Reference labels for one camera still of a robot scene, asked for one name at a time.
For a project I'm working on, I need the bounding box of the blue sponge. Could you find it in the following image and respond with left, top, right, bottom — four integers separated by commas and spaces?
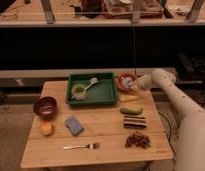
65, 116, 84, 136

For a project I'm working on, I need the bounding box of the grey blue towel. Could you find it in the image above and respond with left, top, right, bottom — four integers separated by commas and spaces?
121, 77, 133, 90

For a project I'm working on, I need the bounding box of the striped black red block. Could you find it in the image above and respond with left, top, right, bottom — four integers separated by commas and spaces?
123, 116, 147, 129

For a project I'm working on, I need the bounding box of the silver fork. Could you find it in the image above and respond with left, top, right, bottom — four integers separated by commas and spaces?
63, 143, 100, 150

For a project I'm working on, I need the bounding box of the dark maroon bowl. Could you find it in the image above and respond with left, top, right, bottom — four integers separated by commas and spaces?
33, 96, 57, 120

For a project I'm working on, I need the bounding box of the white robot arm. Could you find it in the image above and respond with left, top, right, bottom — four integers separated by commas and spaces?
135, 68, 205, 171

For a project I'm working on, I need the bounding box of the wooden table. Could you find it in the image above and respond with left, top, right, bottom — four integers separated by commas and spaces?
21, 81, 173, 168

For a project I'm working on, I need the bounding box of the green plastic tray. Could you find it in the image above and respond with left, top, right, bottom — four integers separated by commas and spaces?
66, 72, 118, 107

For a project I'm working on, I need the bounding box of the wooden shelf bench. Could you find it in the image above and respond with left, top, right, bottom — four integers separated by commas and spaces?
0, 0, 205, 27

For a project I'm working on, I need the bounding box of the orange toy fruit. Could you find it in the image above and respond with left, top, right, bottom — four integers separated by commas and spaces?
40, 121, 53, 136

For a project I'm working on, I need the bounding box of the yellow corn toy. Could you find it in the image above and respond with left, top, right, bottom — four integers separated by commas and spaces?
120, 95, 139, 103

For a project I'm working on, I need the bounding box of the brown grape cluster toy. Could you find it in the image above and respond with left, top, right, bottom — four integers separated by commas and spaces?
125, 132, 150, 149

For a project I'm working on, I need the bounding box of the light green cup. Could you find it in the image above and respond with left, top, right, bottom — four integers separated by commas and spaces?
71, 83, 86, 100

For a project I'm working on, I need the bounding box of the black cable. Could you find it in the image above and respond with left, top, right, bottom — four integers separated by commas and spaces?
158, 109, 179, 161

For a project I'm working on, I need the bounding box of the orange red bowl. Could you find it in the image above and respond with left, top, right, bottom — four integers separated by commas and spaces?
116, 73, 137, 92

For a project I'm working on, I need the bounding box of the green cucumber toy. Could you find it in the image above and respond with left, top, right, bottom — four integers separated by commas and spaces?
119, 108, 143, 116

